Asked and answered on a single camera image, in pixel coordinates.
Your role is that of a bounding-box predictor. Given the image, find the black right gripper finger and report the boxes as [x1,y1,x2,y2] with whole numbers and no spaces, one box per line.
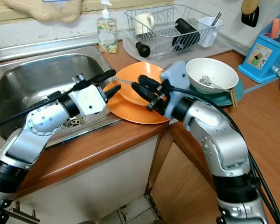
[137,74,165,92]
[130,81,161,104]

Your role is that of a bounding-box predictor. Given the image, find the silver cutlery piece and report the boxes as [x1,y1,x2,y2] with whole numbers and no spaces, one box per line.
[111,77,136,85]

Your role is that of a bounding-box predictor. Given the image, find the large orange plate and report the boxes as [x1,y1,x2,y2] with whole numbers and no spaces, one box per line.
[105,86,171,125]

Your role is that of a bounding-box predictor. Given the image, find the steel sink drain strainer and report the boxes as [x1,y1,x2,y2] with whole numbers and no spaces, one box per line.
[65,115,87,128]

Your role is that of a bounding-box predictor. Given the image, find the clear soap pump bottle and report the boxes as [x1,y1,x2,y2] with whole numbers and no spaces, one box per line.
[96,0,119,54]

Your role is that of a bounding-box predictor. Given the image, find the silver fork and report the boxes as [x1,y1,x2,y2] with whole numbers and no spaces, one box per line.
[198,74,229,92]

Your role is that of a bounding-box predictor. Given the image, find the steel sink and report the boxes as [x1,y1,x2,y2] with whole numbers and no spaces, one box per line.
[0,45,125,157]

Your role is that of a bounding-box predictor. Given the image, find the black flask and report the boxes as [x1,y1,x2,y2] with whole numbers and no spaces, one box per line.
[172,17,202,52]

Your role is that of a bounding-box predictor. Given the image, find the white mug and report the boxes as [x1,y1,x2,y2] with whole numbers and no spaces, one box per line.
[133,13,156,36]

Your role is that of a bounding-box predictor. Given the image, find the white bowl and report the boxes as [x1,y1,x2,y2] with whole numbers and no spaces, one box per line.
[185,57,240,94]

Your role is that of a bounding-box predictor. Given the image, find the wooden chopsticks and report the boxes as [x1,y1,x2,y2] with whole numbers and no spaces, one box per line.
[228,88,238,109]

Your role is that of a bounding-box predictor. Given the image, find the clear drain tray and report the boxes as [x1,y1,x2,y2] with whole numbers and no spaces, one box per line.
[121,27,234,63]

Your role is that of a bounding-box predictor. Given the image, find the white utensil cup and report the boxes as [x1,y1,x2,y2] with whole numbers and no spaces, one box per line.
[198,16,224,48]

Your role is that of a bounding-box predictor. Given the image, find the beige cloth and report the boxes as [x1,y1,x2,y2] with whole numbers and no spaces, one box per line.
[3,0,83,25]

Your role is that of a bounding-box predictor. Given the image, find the metal utensil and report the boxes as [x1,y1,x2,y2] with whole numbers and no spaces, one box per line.
[211,11,223,27]

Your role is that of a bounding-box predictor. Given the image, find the white cabinet door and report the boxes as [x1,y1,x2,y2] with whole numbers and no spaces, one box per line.
[14,135,160,224]

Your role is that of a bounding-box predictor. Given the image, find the wooden cabinet door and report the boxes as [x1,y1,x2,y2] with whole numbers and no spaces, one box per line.
[149,142,224,224]

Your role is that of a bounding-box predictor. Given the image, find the blue box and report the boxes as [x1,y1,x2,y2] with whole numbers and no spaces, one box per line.
[238,21,280,84]

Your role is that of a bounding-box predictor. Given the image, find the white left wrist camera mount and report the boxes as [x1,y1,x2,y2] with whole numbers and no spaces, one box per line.
[69,84,108,116]

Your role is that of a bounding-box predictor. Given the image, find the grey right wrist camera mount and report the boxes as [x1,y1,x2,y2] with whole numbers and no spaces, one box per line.
[160,60,190,92]

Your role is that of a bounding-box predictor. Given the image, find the white wire dish rack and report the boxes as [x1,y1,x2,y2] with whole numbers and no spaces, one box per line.
[125,4,225,61]

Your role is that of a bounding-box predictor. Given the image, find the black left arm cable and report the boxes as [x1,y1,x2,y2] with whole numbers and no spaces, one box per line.
[0,83,95,132]

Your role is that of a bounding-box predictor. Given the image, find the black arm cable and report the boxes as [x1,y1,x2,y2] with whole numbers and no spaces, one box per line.
[0,83,95,132]
[172,86,280,224]

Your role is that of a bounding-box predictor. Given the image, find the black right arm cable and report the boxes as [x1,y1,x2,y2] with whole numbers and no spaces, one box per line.
[172,86,280,224]

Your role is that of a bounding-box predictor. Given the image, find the black spatula wooden handle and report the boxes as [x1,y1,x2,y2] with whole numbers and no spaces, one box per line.
[241,0,261,28]

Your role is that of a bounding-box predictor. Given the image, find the orange utensil handle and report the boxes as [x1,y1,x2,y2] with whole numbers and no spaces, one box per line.
[271,17,280,41]

